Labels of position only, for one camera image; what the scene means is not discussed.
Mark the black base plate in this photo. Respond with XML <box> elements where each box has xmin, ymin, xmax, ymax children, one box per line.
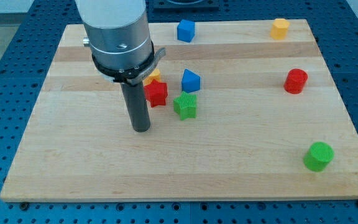
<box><xmin>149</xmin><ymin>0</ymin><xmax>219</xmax><ymax>10</ymax></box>

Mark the green cylinder block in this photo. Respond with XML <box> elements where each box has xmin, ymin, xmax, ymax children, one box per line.
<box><xmin>303</xmin><ymin>142</ymin><xmax>335</xmax><ymax>172</ymax></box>

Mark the green star block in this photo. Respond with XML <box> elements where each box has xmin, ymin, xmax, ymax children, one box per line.
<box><xmin>173</xmin><ymin>91</ymin><xmax>197</xmax><ymax>120</ymax></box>

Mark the yellow block behind rod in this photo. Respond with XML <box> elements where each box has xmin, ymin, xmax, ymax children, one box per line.
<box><xmin>143</xmin><ymin>68</ymin><xmax>161</xmax><ymax>85</ymax></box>

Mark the black clamp ring with lever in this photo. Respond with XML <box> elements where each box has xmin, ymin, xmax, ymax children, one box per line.
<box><xmin>91</xmin><ymin>42</ymin><xmax>167</xmax><ymax>86</ymax></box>

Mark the red star block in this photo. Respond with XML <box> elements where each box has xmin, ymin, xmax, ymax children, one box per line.
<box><xmin>144</xmin><ymin>80</ymin><xmax>168</xmax><ymax>108</ymax></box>

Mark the blue cube block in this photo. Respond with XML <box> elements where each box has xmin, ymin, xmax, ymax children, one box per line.
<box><xmin>177</xmin><ymin>19</ymin><xmax>195</xmax><ymax>42</ymax></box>

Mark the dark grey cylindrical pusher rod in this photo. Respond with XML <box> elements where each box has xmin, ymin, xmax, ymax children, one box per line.
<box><xmin>121</xmin><ymin>83</ymin><xmax>150</xmax><ymax>133</ymax></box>

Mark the yellow hexagonal block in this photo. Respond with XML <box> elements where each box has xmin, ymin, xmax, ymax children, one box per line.
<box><xmin>270</xmin><ymin>18</ymin><xmax>290</xmax><ymax>40</ymax></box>

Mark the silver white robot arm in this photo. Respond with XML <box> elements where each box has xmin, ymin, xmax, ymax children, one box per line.
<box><xmin>75</xmin><ymin>0</ymin><xmax>152</xmax><ymax>71</ymax></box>

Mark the light wooden board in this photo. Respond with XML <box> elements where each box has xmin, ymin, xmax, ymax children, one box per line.
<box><xmin>0</xmin><ymin>19</ymin><xmax>358</xmax><ymax>203</ymax></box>

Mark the red cylinder block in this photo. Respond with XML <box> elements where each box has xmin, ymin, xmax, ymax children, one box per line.
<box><xmin>283</xmin><ymin>68</ymin><xmax>308</xmax><ymax>94</ymax></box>

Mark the blue triangular block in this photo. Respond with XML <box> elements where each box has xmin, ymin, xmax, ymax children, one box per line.
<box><xmin>181</xmin><ymin>69</ymin><xmax>201</xmax><ymax>93</ymax></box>

